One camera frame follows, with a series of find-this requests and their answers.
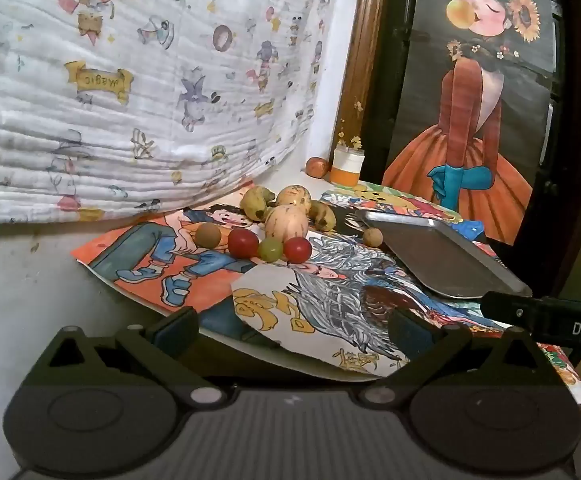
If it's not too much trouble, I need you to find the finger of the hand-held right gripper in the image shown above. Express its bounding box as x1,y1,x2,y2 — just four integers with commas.
480,291,541,332

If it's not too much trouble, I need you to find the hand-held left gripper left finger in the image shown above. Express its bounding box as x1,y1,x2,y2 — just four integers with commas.
23,306,228,408

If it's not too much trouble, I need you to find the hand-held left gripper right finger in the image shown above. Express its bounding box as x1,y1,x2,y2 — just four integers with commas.
353,306,566,408

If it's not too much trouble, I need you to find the metal tray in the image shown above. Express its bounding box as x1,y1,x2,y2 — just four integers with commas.
360,210,533,301

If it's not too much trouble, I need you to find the brownish green grape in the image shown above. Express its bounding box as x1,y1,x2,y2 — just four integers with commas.
194,222,222,250

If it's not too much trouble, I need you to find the red cherry tomato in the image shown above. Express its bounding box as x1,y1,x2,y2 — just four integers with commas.
227,228,260,258
283,236,313,264

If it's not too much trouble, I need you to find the dark spotted banana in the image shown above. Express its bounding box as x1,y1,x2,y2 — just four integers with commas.
307,200,337,232

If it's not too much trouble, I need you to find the yellow banana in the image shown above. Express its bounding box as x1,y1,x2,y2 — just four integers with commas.
240,186,277,222

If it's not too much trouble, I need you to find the pale peach melon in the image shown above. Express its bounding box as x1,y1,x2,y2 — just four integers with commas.
264,205,309,242

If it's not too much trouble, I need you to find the striped tan melon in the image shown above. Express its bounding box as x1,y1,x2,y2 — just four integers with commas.
276,185,312,209

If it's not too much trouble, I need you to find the colourful spiky hair figure drawing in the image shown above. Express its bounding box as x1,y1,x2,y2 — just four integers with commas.
315,205,581,406

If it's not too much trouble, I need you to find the orange cartoon boys drawing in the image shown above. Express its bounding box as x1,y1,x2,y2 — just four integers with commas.
70,182,321,351

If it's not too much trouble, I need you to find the grey haired warrior drawing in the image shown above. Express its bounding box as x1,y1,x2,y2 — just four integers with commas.
231,230,496,378

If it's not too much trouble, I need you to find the orange and white jar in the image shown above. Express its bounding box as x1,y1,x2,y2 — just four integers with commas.
330,145,366,186

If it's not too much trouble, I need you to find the white cartoon printed blanket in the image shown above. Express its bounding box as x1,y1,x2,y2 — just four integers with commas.
0,0,351,228

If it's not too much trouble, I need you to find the wall poster orange dress figure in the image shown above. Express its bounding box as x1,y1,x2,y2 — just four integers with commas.
380,0,561,246

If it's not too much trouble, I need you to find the brown wooden door frame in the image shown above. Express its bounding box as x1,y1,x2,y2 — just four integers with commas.
327,0,390,161

